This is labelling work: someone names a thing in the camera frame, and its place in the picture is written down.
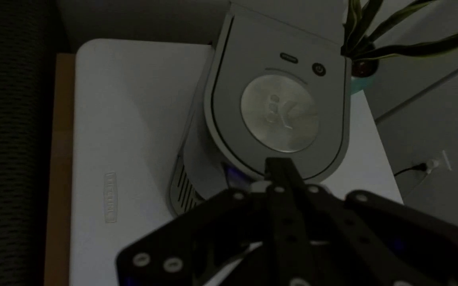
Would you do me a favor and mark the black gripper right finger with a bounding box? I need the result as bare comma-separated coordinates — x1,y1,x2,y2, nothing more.
284,158,458,286

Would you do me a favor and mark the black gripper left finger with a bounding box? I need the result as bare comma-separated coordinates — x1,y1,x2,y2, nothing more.
114,156,301,286

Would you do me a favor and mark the grey pod coffee maker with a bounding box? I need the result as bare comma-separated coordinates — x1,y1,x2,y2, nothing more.
166,0,355,217

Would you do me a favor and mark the teal plant pot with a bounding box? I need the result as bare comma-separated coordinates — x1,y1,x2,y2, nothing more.
347,56,382,98

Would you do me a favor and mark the wooden side table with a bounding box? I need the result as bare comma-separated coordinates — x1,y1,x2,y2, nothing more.
42,53,79,286

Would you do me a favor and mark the snake plant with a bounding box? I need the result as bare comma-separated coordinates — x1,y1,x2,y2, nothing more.
339,0,458,64

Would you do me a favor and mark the dark fabric couch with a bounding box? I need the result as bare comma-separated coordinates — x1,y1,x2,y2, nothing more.
0,0,63,286

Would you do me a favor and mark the black plugged wall cable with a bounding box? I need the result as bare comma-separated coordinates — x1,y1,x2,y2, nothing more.
392,163,432,180

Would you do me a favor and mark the white wall outlet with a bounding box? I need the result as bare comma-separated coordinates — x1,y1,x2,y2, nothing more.
425,150,454,175

